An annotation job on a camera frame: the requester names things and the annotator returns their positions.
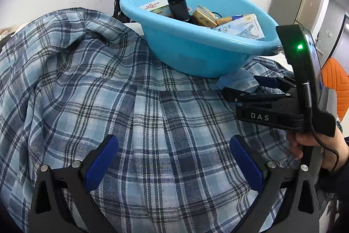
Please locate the white blue printed packet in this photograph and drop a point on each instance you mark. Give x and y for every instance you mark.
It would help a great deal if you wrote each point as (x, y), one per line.
(245, 28)

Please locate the person's right hand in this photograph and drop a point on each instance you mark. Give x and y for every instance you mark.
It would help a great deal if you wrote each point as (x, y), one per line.
(336, 148)

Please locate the light blue plastic basin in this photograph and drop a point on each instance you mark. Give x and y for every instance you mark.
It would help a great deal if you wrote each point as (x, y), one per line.
(190, 50)

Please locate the blue face mask packet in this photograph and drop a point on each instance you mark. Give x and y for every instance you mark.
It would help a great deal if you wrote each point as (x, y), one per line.
(234, 80)

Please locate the gold cigarette pack torn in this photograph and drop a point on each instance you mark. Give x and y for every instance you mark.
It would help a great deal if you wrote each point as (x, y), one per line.
(204, 16)

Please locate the black rectangular case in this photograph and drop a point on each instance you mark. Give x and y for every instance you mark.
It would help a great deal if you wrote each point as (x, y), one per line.
(178, 8)

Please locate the orange chair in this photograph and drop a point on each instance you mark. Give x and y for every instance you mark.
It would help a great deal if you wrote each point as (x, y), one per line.
(335, 72)

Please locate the person's right forearm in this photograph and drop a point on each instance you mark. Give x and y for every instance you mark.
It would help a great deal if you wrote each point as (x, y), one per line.
(328, 179)

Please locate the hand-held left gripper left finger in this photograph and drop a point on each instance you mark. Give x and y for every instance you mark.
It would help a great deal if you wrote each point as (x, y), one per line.
(101, 164)

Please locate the white yellow box red script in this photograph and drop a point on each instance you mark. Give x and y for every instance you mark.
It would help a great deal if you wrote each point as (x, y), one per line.
(155, 6)

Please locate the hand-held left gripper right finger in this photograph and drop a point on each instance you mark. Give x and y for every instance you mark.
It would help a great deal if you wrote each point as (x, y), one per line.
(245, 159)

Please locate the gold and blue cigarette pack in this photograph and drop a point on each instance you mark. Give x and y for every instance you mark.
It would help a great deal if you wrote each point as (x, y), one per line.
(229, 20)

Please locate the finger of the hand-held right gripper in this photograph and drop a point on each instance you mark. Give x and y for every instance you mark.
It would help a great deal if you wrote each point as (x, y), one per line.
(253, 96)
(272, 83)

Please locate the blue plaid shirt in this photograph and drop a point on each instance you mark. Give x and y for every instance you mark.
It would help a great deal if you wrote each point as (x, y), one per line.
(136, 102)

